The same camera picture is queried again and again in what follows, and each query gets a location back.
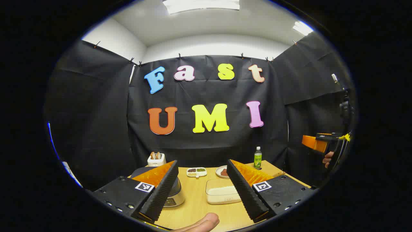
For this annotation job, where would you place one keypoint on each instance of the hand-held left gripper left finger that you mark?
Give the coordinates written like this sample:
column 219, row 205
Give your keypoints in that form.
column 161, row 193

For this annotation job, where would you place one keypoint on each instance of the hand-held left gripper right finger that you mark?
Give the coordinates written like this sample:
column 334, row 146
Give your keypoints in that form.
column 246, row 193

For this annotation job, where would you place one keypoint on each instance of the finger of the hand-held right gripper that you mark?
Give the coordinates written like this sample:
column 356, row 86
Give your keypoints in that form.
column 313, row 143

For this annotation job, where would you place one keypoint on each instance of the grey rice cooker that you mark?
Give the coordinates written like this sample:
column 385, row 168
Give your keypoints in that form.
column 176, row 193

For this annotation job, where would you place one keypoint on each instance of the clear container of rice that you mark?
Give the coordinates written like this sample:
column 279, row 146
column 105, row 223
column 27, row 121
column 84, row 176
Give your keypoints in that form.
column 222, row 191

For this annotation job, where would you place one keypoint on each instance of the brown meat piece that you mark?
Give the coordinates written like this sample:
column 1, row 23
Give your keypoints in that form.
column 224, row 173

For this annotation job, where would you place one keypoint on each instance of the white toaster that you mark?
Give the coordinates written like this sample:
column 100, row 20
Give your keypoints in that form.
column 156, row 162

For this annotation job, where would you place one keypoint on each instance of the white round plate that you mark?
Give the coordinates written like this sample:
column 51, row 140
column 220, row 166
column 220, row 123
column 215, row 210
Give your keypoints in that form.
column 219, row 170

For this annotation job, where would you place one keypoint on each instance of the green tea bottle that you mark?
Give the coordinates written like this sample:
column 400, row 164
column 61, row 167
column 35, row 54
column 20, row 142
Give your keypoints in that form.
column 257, row 159

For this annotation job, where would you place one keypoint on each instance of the black stand with white tip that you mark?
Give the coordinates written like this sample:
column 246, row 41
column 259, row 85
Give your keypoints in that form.
column 346, row 108

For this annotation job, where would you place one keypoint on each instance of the white divided bean dish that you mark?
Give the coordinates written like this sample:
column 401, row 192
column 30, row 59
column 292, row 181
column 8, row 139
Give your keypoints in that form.
column 196, row 172

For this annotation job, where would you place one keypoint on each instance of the white side desk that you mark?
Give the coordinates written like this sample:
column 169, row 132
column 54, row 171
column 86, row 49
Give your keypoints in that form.
column 72, row 175

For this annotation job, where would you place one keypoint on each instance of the black backdrop cloth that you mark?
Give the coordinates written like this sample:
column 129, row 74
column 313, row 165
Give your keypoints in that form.
column 96, row 112

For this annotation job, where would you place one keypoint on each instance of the small ceiling light panel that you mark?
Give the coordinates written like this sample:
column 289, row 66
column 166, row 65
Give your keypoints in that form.
column 302, row 28

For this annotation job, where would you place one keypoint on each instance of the large ceiling light panel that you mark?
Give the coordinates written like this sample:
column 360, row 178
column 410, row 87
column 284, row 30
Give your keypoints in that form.
column 201, row 5

